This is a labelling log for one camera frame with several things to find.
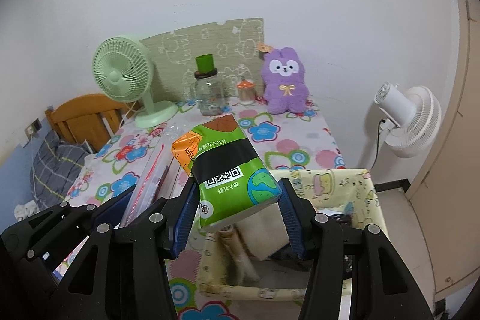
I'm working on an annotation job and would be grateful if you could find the floral tablecloth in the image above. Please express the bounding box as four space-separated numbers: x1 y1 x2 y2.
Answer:
66 99 345 319

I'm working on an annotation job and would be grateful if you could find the green patterned board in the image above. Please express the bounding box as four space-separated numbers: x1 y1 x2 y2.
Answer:
140 18 266 103

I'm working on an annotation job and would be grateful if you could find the green desk fan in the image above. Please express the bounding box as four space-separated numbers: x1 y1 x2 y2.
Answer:
92 37 178 128

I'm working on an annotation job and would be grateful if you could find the beige door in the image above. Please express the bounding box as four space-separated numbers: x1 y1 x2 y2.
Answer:
407 0 479 301

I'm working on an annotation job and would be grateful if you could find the green orange tissue pack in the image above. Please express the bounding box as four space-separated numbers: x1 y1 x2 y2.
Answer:
172 115 281 232

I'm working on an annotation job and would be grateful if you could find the purple plush bunny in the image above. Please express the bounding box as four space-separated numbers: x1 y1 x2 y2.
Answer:
260 47 309 115

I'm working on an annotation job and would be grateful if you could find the wall power socket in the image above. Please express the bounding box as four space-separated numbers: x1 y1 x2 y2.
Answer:
24 118 42 140

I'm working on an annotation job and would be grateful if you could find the grey plaid pillow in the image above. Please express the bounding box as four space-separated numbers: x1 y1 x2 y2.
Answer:
30 130 91 210

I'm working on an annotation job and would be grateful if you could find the blue bed sheet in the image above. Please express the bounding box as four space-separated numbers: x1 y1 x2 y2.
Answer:
0 118 51 232

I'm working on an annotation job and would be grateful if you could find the white standing fan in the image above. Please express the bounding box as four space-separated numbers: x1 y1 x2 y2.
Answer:
355 81 443 182

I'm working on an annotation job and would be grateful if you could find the yellow cartoon storage box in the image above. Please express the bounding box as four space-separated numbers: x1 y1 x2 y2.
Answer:
196 169 386 301

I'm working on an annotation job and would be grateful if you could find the green cup on jar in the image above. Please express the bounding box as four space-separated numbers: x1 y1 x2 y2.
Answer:
195 54 215 74

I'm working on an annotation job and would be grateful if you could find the glass mason jar mug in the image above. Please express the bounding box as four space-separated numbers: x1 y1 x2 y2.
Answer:
191 68 225 116

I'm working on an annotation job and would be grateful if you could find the pink packet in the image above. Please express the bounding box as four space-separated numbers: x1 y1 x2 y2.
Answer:
218 225 260 284

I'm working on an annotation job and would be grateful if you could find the clear plastic straw pack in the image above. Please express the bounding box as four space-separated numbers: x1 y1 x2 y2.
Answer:
120 142 179 227

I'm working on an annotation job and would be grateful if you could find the white tissue stack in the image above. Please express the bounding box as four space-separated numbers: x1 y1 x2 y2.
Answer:
236 204 290 261

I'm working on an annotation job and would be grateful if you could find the crumpled white cloth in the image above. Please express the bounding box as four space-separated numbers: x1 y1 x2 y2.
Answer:
14 200 40 222

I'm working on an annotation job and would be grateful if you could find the cotton swab container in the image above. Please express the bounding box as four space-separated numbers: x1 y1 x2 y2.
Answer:
237 79 256 105

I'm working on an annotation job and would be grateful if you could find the brown paper tag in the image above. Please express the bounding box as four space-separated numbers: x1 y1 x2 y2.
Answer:
257 43 273 53

